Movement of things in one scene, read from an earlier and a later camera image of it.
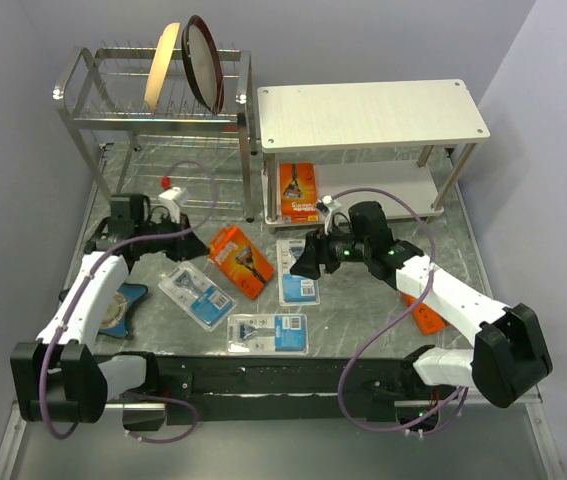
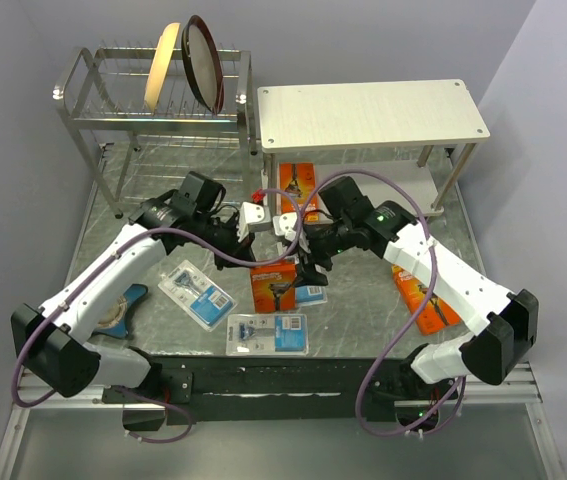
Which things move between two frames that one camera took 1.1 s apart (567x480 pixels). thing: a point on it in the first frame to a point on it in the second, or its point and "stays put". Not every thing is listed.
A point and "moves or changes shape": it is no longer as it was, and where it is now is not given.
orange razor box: x=298 y=192 stays put
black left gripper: x=188 y=246 to x=242 y=250
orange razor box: x=239 y=261 moves or changes shape
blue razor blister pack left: x=198 y=295 stays put
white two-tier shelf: x=402 y=143 stays put
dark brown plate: x=203 y=62 stays put
